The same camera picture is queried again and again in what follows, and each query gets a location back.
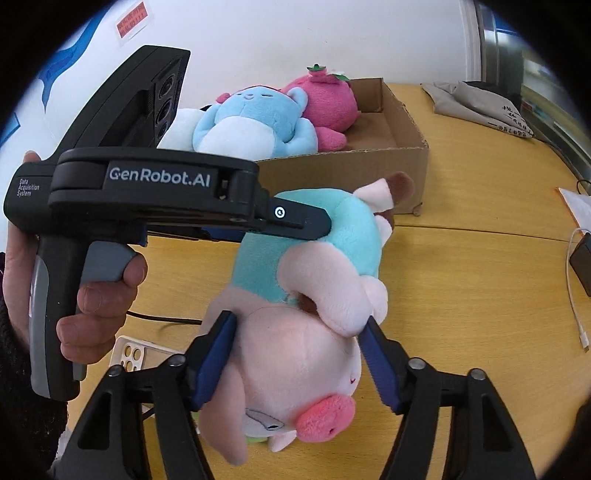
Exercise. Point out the blue plush toy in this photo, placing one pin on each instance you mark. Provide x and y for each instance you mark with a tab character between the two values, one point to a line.
249	120

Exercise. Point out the pig plush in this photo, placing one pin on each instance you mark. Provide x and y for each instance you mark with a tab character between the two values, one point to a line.
295	364

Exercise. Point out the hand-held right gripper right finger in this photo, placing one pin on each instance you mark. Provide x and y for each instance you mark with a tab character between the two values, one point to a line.
381	364

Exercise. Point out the black power adapter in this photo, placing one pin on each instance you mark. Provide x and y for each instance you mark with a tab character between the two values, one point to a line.
584	263

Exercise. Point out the white paper sheet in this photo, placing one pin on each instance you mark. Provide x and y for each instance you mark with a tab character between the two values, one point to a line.
577	203

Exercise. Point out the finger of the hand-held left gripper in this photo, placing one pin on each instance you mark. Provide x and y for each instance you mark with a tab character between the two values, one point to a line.
295	219

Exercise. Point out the pink bear plush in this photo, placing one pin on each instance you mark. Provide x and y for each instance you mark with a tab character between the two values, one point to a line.
330	101

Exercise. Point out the person's left hand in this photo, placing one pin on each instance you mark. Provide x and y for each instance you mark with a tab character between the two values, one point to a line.
101	300

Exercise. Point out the brown cardboard box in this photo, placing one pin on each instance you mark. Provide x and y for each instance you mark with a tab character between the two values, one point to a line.
341	166

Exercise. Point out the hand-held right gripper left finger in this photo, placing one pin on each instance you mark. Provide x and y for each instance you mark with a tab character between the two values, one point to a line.
217	355

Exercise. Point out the beige phone case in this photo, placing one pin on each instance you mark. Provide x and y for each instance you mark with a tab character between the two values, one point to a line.
127	353

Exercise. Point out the grey cloth bag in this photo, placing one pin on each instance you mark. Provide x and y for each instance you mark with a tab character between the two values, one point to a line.
475	104

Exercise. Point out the red wall label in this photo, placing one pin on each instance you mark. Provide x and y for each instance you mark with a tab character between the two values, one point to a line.
131	21

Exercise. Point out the metal window frame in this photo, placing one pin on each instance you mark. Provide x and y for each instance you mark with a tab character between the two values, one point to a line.
503	46

